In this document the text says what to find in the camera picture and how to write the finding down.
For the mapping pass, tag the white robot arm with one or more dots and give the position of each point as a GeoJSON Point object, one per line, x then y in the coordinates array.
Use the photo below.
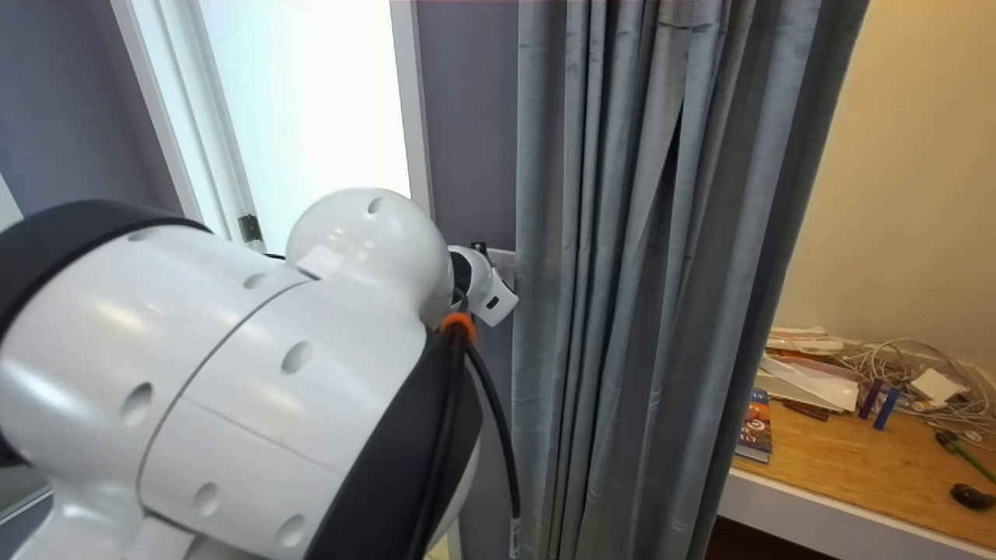
{"type": "Point", "coordinates": [205, 393]}

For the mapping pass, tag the grey curtain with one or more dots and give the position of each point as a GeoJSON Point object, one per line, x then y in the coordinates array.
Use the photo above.
{"type": "Point", "coordinates": [642, 311]}

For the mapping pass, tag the dark door hinge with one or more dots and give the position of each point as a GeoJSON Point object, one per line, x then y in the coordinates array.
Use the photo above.
{"type": "Point", "coordinates": [249, 227]}

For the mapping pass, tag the colourful book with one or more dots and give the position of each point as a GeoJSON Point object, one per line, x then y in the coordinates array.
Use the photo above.
{"type": "Point", "coordinates": [754, 426]}

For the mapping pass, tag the stack of papers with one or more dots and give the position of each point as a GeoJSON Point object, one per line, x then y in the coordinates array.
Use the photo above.
{"type": "Point", "coordinates": [810, 377]}

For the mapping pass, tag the wooden desk with white edge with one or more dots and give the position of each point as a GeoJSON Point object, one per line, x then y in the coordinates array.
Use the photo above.
{"type": "Point", "coordinates": [850, 471]}

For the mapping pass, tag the white charger block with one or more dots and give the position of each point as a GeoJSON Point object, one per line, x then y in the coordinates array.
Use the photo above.
{"type": "Point", "coordinates": [938, 387]}

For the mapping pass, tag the small black object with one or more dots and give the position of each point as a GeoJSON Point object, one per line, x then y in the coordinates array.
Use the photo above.
{"type": "Point", "coordinates": [972, 494]}

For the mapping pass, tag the white bathroom door frame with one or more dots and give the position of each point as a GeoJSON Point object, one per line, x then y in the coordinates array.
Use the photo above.
{"type": "Point", "coordinates": [408, 102]}

